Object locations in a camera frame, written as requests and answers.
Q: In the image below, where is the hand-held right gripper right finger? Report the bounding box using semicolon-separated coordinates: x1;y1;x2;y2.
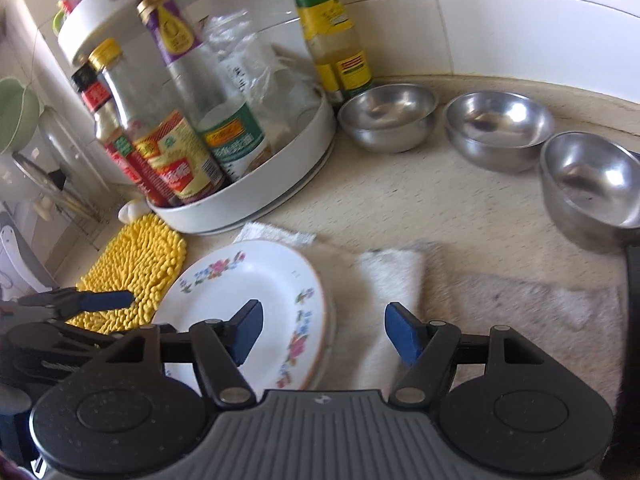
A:
384;302;544;407

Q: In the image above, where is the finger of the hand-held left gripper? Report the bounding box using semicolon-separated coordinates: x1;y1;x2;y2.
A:
17;287;136;321
7;320;119;356

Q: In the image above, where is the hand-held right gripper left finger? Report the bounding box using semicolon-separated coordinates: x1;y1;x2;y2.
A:
106;299;264;407

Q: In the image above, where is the white plate floral rim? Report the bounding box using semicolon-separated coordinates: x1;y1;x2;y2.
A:
150;240;332;392

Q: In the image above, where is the steel bowl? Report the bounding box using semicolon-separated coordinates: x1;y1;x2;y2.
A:
337;84;439;154
539;131;640;255
444;91;557;174

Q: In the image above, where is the yellow chenille mat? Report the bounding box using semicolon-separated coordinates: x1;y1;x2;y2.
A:
65;212;187;335

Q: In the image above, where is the white terry towel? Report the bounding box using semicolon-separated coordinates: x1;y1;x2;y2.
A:
234;222;432;393

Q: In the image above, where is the garlic bulb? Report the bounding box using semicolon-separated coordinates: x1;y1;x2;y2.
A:
119;199;152;224

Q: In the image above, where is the worn off-white towel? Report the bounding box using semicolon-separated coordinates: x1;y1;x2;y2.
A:
419;239;627;402

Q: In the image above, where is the steel rim glass pot lid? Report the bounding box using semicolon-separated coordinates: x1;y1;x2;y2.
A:
11;152;88;226

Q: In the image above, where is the yellow cap vinegar bottle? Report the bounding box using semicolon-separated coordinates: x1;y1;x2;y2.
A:
89;37;227;206

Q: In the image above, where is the red label soy sauce bottle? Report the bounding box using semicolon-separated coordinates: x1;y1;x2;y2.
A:
70;62;173;209

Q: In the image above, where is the large clear glass lid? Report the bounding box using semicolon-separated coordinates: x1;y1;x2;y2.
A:
37;105;108;196

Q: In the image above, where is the white rotating condiment rack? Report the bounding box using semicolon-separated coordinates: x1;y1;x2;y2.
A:
56;0;337;236

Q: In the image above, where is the green plastic basin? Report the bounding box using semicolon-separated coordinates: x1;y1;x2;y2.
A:
0;76;45;162

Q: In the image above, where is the purple label sauce bottle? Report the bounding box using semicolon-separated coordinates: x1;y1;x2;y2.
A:
137;0;269;187

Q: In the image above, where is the clear plastic bag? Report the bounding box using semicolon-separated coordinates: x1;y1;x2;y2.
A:
200;14;323;161

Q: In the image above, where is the green label sauce bottle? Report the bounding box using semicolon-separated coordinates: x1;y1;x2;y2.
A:
286;0;376;107

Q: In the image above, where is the white handled knife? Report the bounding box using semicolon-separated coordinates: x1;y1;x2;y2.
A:
0;212;57;301

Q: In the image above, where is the wire lid rack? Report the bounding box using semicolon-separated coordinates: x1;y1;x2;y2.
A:
47;170;108;236

